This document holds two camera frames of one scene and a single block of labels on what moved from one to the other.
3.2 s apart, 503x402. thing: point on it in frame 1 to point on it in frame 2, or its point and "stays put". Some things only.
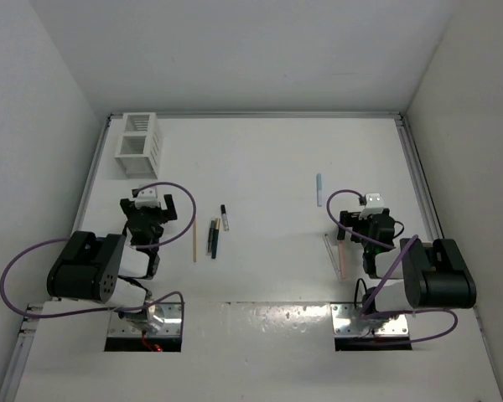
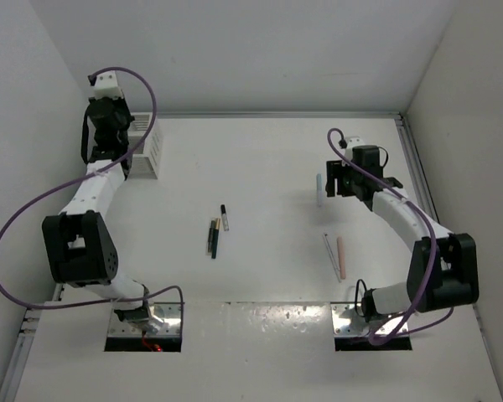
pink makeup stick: x=342 y=260 stays put
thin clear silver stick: x=332 y=256 stays put
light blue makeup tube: x=318 y=183 stays put
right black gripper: x=350 y=220 to x=335 y=171
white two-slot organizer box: x=139 y=146 stays put
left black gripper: x=129 y=207 to x=121 y=103
